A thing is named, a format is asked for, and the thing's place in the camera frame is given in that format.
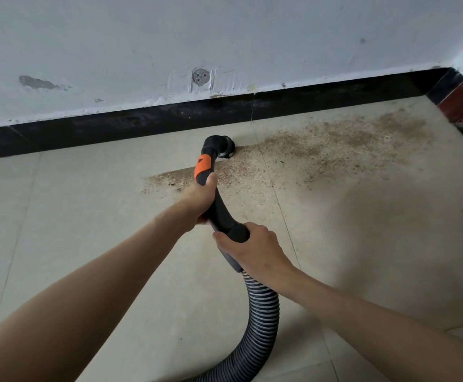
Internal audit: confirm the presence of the person's right hand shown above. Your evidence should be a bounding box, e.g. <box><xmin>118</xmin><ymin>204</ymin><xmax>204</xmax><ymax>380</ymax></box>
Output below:
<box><xmin>212</xmin><ymin>221</ymin><xmax>298</xmax><ymax>293</ymax></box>

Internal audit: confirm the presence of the black baseboard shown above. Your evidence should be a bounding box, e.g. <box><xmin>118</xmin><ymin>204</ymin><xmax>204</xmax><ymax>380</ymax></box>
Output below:
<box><xmin>0</xmin><ymin>67</ymin><xmax>463</xmax><ymax>162</ymax></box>

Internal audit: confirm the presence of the brown dirt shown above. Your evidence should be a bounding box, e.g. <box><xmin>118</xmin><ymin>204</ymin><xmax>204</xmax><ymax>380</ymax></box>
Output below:
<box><xmin>142</xmin><ymin>109</ymin><xmax>435</xmax><ymax>195</ymax></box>

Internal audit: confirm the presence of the person's left hand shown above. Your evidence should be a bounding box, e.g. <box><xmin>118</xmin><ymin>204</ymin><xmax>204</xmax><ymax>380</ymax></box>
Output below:
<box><xmin>175</xmin><ymin>172</ymin><xmax>219</xmax><ymax>233</ymax></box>

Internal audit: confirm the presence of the person's left forearm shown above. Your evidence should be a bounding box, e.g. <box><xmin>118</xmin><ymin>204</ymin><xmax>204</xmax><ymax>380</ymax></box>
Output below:
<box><xmin>0</xmin><ymin>209</ymin><xmax>192</xmax><ymax>382</ymax></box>

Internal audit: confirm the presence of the black ribbed vacuum hose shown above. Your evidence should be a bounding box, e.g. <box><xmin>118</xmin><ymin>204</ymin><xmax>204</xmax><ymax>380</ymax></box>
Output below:
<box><xmin>179</xmin><ymin>135</ymin><xmax>281</xmax><ymax>382</ymax></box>

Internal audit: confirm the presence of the person's right forearm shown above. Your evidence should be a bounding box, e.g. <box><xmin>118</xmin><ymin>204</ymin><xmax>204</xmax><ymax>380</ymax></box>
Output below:
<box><xmin>279</xmin><ymin>268</ymin><xmax>463</xmax><ymax>382</ymax></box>

